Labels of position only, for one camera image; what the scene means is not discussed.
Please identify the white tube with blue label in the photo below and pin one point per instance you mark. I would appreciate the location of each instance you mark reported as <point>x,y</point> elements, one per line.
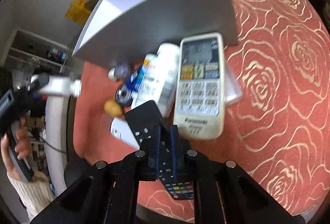
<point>142,75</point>

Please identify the white fan stand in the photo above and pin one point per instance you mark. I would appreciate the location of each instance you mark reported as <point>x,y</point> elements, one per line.
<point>61,94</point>

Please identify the white supplement bottle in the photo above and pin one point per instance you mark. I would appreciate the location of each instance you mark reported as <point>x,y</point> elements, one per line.
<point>165,77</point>

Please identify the white sweater forearm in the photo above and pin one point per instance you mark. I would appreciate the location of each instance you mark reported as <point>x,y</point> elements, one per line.
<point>35,195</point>

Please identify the red rose pattern tablecloth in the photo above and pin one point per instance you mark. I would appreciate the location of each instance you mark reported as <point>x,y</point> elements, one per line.
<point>279,131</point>

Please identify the blue correction tape dispenser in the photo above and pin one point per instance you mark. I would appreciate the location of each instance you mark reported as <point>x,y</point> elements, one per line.
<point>127,92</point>

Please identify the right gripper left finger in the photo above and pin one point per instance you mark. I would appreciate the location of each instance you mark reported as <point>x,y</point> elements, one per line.
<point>150,160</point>

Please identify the yellow plastic crate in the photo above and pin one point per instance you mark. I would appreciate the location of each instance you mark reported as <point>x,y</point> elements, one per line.
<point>77,12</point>

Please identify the black TV remote control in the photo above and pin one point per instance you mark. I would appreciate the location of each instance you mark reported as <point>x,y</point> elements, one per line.
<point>141,121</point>

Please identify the person's left hand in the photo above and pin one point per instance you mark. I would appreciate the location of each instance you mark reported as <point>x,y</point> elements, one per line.
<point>15,150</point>

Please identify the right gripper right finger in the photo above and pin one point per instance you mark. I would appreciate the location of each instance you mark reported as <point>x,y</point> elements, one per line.
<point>184,158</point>

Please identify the grey storage box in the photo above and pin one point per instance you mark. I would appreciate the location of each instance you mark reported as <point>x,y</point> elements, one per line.
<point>124,31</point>

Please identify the small yellow potato toy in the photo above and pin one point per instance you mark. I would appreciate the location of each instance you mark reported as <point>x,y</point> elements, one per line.
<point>112,108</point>

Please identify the white plastic remote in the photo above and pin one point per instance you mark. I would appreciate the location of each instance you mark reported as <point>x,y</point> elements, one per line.
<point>121,131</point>

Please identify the white Panasonic AC remote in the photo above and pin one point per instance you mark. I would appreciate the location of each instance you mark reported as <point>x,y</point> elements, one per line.
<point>200,96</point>

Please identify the white shelf unit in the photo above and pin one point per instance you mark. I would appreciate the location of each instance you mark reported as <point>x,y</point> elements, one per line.
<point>30,48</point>

